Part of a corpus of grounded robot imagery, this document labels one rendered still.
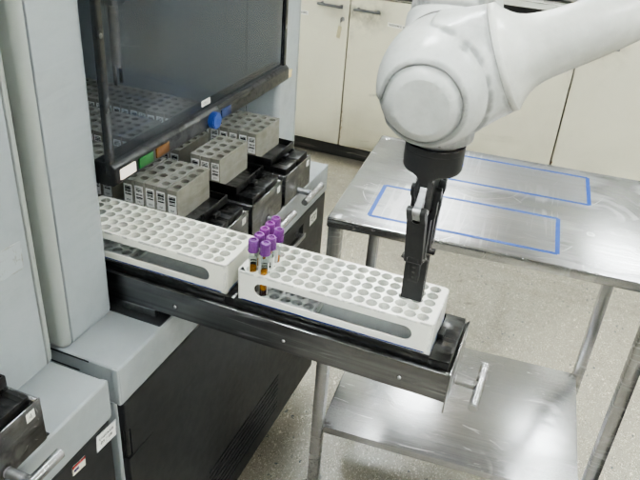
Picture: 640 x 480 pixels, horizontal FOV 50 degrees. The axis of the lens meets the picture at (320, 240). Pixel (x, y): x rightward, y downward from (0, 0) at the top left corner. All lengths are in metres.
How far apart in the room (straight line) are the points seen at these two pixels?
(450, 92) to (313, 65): 2.87
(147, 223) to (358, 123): 2.40
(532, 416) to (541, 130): 1.78
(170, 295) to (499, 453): 0.86
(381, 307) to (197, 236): 0.32
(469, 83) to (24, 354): 0.69
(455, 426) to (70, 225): 1.01
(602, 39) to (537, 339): 1.88
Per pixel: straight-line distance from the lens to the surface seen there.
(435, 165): 0.84
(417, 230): 0.87
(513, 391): 1.78
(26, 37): 0.89
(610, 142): 3.27
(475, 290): 2.64
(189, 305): 1.07
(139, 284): 1.11
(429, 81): 0.59
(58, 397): 1.02
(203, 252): 1.05
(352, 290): 0.99
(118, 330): 1.12
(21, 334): 1.00
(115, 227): 1.13
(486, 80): 0.63
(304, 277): 1.01
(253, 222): 1.33
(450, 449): 1.60
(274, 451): 1.91
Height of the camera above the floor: 1.42
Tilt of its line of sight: 30 degrees down
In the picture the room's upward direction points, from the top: 4 degrees clockwise
